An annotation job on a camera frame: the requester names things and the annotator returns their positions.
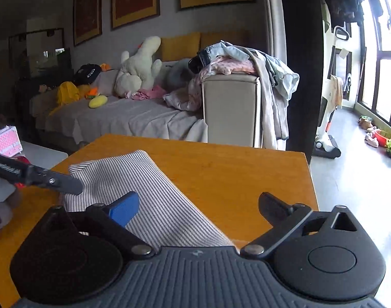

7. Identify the grey striped knit garment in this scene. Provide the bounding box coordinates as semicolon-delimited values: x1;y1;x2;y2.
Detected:
60;150;233;249

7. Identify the pile of clothes on armrest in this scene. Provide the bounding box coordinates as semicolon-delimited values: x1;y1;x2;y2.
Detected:
163;41;300;151

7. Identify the pink patterned box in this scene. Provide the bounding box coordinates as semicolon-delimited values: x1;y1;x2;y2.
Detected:
0;126;23;158

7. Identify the white exercise machine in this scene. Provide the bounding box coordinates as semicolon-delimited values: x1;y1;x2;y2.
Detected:
312;2;351;159

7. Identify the yellow garment on sofa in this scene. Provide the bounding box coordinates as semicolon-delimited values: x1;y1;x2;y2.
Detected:
49;81;91;115

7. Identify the yellow plush toy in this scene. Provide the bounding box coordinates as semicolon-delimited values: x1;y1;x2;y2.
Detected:
88;95;108;109

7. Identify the pink cloth on sofa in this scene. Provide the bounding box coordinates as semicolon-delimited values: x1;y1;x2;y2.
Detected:
125;85;167;101

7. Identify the black cap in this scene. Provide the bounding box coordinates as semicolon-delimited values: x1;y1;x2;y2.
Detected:
73;64;102;86

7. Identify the red basin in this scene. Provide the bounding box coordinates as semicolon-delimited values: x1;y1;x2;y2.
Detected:
372;129;391;147

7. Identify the grey covered sofa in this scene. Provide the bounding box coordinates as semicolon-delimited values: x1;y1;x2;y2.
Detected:
29;59;264;150

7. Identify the white plush duck toy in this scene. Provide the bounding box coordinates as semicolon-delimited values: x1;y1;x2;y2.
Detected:
115;36;163;97

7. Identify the grey neck pillow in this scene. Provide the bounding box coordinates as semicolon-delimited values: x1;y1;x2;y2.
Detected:
158;59;195;92

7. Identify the yellow sofa cushion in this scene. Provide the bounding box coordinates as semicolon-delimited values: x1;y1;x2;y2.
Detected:
160;32;201;62

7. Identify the left framed picture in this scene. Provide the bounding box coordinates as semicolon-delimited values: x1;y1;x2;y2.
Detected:
73;0;102;46

